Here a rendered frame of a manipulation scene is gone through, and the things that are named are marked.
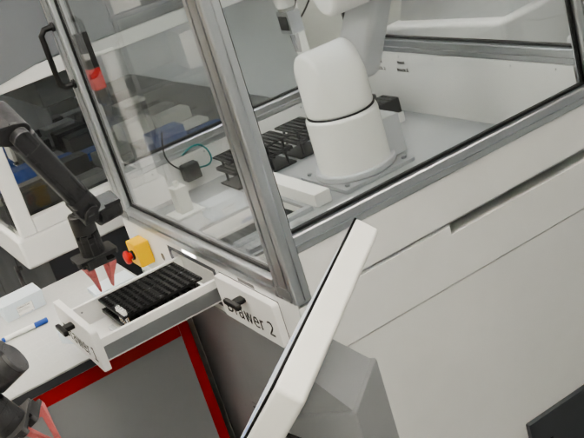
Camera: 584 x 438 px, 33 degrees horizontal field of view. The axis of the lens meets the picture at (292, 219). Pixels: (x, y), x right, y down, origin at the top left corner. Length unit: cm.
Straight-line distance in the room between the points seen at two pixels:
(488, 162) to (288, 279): 57
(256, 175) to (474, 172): 56
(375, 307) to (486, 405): 45
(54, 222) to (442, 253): 144
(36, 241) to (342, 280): 182
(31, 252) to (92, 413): 74
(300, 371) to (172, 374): 142
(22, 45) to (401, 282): 150
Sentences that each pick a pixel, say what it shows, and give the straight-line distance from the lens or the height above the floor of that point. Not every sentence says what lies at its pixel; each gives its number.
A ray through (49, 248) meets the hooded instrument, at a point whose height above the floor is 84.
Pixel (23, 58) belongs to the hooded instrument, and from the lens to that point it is 318.
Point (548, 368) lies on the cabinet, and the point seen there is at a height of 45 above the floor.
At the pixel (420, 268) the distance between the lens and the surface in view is 225.
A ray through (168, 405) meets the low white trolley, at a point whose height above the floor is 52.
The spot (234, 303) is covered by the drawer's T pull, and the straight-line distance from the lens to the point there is 227.
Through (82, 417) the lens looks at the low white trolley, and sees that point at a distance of 271.
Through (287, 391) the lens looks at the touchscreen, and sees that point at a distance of 134.
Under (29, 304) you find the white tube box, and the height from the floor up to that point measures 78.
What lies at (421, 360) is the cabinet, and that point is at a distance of 233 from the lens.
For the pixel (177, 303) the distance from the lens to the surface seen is 244.
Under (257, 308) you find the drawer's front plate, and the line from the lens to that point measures 225.
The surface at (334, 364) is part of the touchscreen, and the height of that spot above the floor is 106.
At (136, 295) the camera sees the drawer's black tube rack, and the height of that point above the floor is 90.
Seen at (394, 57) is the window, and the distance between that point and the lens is 215.
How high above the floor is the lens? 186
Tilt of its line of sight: 21 degrees down
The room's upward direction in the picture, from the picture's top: 17 degrees counter-clockwise
